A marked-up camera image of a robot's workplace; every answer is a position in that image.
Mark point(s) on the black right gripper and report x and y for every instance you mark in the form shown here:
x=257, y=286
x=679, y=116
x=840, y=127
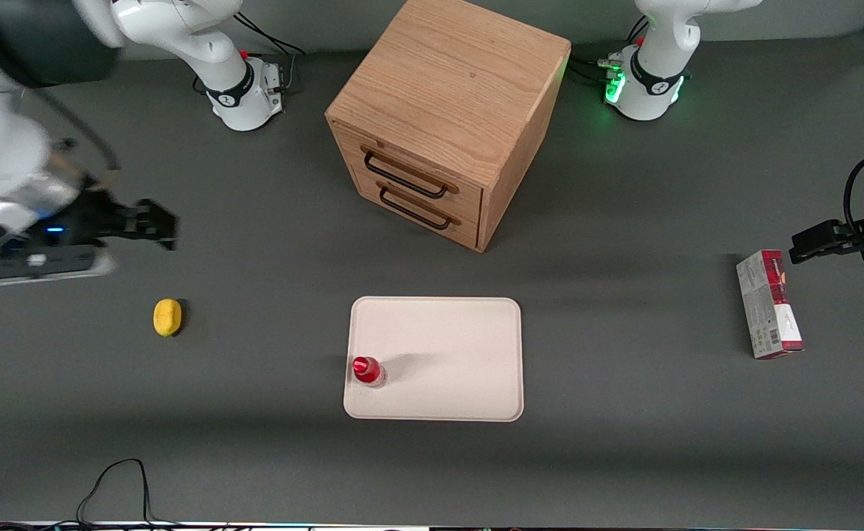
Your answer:
x=91, y=218

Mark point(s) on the red coke bottle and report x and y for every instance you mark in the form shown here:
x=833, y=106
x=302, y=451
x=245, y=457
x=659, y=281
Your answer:
x=366, y=371

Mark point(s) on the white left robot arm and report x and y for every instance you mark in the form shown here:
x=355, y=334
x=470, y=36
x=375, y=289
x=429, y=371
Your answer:
x=657, y=70

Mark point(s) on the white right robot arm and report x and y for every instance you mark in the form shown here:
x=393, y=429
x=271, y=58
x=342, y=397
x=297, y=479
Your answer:
x=4, y=147

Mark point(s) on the beige plastic tray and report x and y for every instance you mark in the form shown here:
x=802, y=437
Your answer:
x=447, y=346

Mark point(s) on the red and grey carton box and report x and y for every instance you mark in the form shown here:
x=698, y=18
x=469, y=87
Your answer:
x=767, y=313

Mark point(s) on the yellow lemon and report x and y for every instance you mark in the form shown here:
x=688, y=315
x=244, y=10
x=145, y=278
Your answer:
x=167, y=318

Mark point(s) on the wooden drawer cabinet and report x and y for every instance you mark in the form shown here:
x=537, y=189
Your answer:
x=450, y=81

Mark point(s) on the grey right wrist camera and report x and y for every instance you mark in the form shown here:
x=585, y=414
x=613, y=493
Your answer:
x=41, y=267

